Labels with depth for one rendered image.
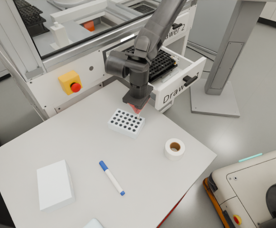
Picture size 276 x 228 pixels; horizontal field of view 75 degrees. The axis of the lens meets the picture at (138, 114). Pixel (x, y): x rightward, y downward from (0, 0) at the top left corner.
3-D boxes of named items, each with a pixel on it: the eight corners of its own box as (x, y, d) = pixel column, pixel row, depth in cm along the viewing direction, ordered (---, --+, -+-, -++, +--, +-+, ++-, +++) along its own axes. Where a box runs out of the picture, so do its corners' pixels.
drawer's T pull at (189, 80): (197, 78, 72) (198, 76, 70) (185, 87, 68) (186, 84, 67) (190, 74, 73) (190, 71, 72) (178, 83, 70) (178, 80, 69)
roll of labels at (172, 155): (164, 142, 69) (166, 136, 66) (183, 145, 68) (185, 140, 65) (162, 159, 65) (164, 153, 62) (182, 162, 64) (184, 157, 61)
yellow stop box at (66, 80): (84, 88, 77) (79, 75, 71) (69, 97, 73) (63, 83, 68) (77, 83, 79) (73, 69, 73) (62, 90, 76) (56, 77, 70)
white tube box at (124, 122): (145, 123, 75) (145, 118, 72) (135, 139, 70) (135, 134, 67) (118, 113, 78) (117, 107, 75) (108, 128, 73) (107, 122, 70)
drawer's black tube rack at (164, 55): (176, 70, 85) (178, 59, 80) (149, 88, 77) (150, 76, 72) (143, 51, 95) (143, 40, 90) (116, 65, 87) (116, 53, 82)
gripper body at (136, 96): (121, 102, 58) (120, 85, 53) (136, 84, 64) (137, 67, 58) (139, 110, 57) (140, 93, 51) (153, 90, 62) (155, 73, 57)
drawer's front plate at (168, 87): (200, 78, 84) (207, 57, 76) (157, 111, 71) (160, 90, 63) (197, 76, 85) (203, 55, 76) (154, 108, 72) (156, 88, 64)
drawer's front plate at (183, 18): (186, 31, 112) (189, 12, 104) (153, 49, 100) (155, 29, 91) (183, 30, 113) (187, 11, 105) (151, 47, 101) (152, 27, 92)
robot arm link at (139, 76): (145, 71, 48) (152, 59, 51) (121, 64, 49) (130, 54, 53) (144, 90, 53) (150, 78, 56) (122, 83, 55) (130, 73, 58)
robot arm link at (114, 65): (151, 36, 47) (156, 47, 55) (111, 27, 49) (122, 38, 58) (137, 81, 48) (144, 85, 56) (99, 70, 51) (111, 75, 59)
